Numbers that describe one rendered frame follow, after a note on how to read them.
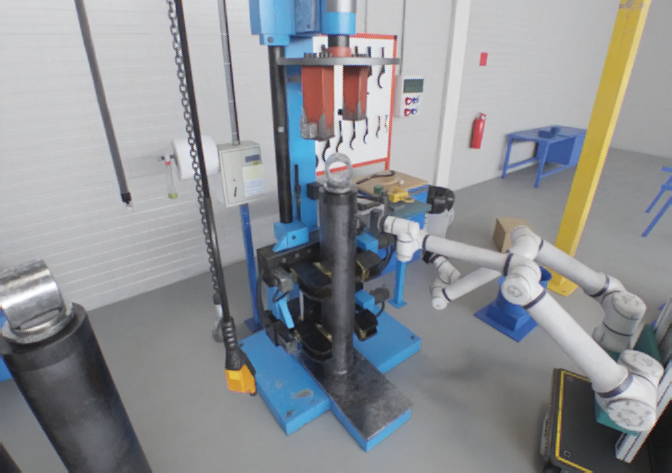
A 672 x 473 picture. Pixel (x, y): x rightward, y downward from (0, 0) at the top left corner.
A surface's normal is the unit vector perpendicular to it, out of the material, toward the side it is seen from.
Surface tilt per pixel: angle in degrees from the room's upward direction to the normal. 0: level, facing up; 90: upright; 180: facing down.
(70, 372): 90
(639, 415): 88
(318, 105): 90
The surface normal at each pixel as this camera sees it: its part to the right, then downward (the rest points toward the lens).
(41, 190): 0.59, 0.34
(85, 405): 0.81, 0.25
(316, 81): -0.47, 0.37
